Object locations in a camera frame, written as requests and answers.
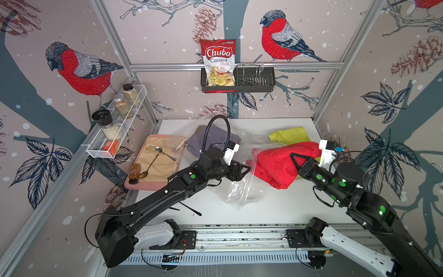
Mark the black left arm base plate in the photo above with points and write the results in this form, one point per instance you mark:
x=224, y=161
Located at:
x=186, y=241

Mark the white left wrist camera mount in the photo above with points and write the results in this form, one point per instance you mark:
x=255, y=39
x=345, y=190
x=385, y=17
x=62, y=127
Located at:
x=231, y=149

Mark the red Chuba cassava chips bag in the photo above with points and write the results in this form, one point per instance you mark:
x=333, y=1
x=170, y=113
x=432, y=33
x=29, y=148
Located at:
x=219, y=62

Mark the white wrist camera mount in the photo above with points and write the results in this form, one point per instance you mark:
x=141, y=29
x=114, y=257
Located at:
x=231, y=149
x=329, y=151

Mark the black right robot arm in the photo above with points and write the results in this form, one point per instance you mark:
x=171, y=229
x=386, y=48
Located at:
x=347, y=188

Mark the clear plastic vacuum bag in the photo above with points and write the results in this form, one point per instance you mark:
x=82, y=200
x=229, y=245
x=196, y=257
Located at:
x=235, y=193

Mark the brown spice jar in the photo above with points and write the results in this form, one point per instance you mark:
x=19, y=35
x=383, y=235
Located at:
x=122, y=107

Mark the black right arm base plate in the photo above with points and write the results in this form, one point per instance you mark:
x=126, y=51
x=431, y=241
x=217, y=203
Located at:
x=301, y=238

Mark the black plastic fork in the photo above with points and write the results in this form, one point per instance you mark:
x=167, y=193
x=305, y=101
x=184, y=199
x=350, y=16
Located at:
x=193, y=210

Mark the black wire wall basket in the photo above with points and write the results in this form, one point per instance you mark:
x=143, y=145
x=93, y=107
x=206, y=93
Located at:
x=257, y=79

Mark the red garment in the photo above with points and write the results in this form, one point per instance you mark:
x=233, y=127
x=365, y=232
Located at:
x=275, y=167

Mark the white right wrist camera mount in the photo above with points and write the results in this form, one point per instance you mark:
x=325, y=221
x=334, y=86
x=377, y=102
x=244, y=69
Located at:
x=329, y=151

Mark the yellow spice jar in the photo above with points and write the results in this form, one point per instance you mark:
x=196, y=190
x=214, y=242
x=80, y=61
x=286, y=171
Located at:
x=130, y=94

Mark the black lid spice jar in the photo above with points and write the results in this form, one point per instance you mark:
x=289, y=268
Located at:
x=105, y=120

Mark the amber sauce bottle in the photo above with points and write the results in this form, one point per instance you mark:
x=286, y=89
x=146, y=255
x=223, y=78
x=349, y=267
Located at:
x=134, y=174

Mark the purple grey folded garment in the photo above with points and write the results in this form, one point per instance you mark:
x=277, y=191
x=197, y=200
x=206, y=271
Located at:
x=216, y=138

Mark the neon yellow garment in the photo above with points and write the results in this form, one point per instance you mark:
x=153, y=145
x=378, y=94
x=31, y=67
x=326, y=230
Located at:
x=290, y=136

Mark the pink tray with beige mat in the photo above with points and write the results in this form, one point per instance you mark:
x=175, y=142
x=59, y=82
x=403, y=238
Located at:
x=163, y=167

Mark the small red packet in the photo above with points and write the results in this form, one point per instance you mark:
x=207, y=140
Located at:
x=111, y=147

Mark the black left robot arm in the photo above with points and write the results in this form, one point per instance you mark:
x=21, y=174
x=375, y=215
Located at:
x=116, y=231

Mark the clear acrylic spice shelf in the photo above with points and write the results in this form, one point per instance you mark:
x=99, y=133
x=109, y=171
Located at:
x=95, y=147

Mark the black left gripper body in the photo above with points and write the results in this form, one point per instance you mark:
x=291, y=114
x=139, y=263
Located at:
x=223, y=171

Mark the metal spoon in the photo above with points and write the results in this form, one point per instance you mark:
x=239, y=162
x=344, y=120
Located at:
x=159, y=151

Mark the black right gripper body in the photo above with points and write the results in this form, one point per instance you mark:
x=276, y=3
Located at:
x=325, y=180

